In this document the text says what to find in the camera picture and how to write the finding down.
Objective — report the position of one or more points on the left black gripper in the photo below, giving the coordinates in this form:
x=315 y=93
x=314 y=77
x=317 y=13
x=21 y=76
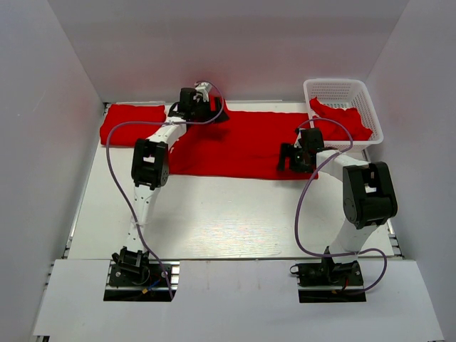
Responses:
x=211 y=114

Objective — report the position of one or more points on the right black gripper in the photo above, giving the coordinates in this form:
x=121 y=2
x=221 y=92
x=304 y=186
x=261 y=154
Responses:
x=288 y=149

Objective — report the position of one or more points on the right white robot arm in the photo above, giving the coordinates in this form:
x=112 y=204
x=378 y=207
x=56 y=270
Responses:
x=368 y=195

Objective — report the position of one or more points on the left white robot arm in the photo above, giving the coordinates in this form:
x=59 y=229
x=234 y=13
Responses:
x=151 y=163

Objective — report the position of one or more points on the red t shirts in basket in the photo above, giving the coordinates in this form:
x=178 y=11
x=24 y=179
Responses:
x=349 y=118

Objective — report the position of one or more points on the white plastic basket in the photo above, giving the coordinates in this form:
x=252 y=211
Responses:
x=343 y=93

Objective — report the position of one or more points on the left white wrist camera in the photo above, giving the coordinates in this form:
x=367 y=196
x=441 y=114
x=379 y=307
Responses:
x=203 y=89

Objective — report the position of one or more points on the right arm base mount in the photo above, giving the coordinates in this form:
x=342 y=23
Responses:
x=327 y=283

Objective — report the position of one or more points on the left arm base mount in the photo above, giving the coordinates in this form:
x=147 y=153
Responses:
x=150 y=286

